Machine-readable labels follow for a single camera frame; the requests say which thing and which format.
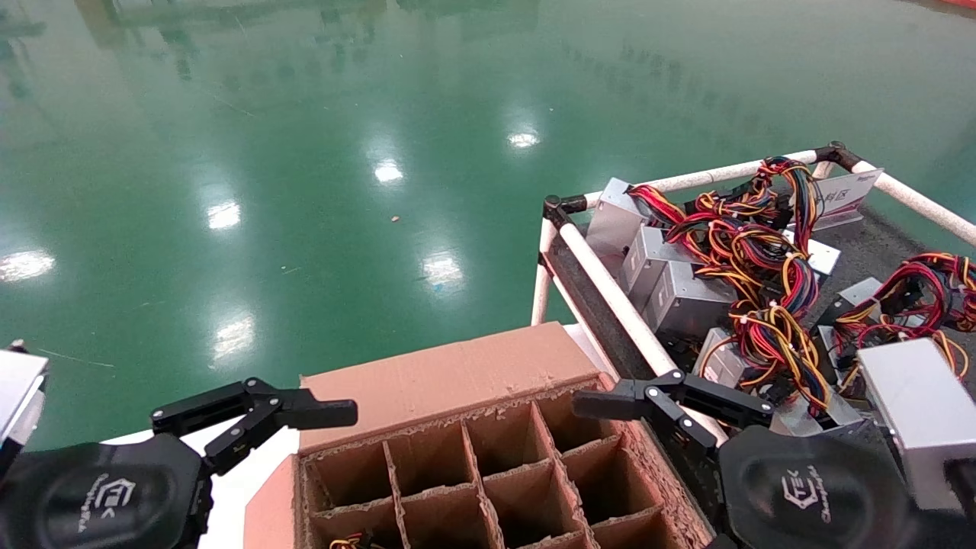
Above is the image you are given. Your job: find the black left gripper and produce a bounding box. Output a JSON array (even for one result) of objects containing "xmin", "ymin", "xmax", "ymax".
[{"xmin": 0, "ymin": 433, "xmax": 214, "ymax": 549}]

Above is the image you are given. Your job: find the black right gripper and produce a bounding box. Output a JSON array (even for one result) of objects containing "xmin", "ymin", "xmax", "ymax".
[{"xmin": 572, "ymin": 370, "xmax": 916, "ymax": 549}]

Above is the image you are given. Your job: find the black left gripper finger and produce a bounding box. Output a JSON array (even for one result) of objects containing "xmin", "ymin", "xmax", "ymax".
[{"xmin": 150, "ymin": 377, "xmax": 358, "ymax": 475}]

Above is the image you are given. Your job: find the brown cardboard box with dividers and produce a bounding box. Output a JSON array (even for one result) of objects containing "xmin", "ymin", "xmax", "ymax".
[{"xmin": 244, "ymin": 320, "xmax": 714, "ymax": 549}]

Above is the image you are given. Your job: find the silver power supply unit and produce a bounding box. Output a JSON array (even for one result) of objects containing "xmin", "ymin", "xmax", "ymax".
[
  {"xmin": 820, "ymin": 277, "xmax": 885, "ymax": 329},
  {"xmin": 621, "ymin": 225, "xmax": 687, "ymax": 294},
  {"xmin": 587, "ymin": 178, "xmax": 649, "ymax": 264},
  {"xmin": 770, "ymin": 393, "xmax": 862, "ymax": 437},
  {"xmin": 778, "ymin": 236, "xmax": 841, "ymax": 279},
  {"xmin": 644, "ymin": 259, "xmax": 737, "ymax": 344},
  {"xmin": 692, "ymin": 328, "xmax": 752, "ymax": 390}
]

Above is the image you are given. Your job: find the black pipe corner joint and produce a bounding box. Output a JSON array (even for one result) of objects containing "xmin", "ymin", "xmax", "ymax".
[
  {"xmin": 544, "ymin": 194, "xmax": 588, "ymax": 230},
  {"xmin": 814, "ymin": 141, "xmax": 862, "ymax": 172}
]

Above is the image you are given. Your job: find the white sign card red print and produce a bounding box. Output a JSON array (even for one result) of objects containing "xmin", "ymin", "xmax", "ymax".
[{"xmin": 816, "ymin": 168, "xmax": 885, "ymax": 230}]

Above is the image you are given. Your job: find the white pipe cart frame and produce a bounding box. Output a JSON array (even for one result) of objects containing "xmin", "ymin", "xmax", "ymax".
[{"xmin": 531, "ymin": 141, "xmax": 976, "ymax": 458}]

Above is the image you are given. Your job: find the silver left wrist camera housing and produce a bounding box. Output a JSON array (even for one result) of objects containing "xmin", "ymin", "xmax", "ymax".
[{"xmin": 0, "ymin": 342, "xmax": 49, "ymax": 458}]

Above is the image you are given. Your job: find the power supply with loose wires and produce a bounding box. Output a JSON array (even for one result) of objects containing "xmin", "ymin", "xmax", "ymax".
[{"xmin": 831, "ymin": 252, "xmax": 976, "ymax": 359}]

